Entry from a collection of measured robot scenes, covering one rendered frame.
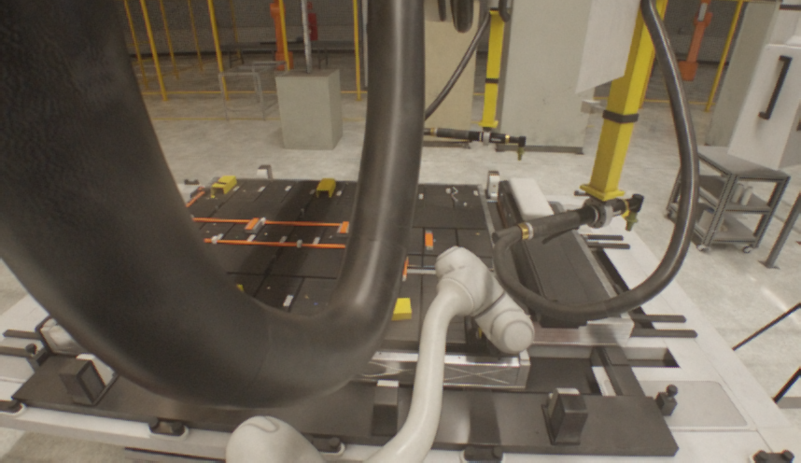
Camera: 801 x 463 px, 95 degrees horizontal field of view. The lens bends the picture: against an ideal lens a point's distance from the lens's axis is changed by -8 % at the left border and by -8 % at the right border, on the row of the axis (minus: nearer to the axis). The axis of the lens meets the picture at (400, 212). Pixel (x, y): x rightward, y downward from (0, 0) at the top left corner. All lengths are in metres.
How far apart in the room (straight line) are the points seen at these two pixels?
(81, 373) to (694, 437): 1.75
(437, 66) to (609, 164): 4.69
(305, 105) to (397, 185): 5.56
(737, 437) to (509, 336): 0.84
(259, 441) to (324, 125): 5.17
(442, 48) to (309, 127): 2.09
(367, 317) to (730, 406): 1.51
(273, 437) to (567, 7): 5.50
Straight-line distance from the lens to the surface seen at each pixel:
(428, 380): 0.85
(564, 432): 1.22
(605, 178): 1.10
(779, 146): 3.69
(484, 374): 1.26
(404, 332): 1.27
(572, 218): 1.08
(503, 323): 0.94
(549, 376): 1.55
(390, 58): 0.23
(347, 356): 0.17
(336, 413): 1.26
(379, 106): 0.22
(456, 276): 0.94
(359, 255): 0.20
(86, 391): 1.50
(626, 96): 1.04
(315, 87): 5.67
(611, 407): 1.39
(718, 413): 1.60
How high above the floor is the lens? 1.90
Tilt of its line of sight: 28 degrees down
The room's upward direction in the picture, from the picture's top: straight up
